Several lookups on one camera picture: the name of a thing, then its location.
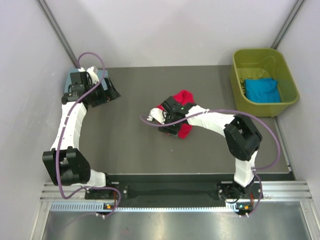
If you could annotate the slotted grey cable duct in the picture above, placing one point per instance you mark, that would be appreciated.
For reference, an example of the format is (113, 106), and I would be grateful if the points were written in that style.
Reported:
(103, 207)

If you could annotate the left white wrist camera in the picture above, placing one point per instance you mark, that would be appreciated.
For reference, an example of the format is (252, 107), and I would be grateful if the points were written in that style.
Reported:
(92, 75)

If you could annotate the blue t shirt in bin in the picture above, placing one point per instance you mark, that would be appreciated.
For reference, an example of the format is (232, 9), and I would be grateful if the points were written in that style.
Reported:
(263, 90)

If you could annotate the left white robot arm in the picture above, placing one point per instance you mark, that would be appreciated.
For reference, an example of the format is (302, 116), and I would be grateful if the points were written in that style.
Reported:
(64, 162)

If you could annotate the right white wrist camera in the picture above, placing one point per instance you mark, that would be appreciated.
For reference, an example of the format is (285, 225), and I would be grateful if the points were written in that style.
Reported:
(156, 114)

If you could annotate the green plastic bin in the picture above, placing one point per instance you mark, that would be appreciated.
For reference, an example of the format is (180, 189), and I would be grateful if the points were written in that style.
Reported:
(261, 63)

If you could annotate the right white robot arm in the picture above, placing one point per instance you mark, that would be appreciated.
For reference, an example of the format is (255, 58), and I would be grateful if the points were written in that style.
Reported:
(242, 137)

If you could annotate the red t shirt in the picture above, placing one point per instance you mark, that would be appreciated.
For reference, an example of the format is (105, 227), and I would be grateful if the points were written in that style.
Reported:
(185, 100)

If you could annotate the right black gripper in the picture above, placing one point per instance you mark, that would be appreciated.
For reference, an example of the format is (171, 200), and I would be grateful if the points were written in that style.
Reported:
(171, 131)

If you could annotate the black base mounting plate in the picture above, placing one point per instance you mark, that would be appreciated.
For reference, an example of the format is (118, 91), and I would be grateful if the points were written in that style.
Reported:
(217, 191)

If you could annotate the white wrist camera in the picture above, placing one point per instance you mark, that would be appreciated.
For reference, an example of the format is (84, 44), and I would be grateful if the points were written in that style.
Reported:
(156, 114)
(92, 75)

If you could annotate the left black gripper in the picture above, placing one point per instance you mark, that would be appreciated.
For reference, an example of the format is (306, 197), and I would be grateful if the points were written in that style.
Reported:
(112, 92)

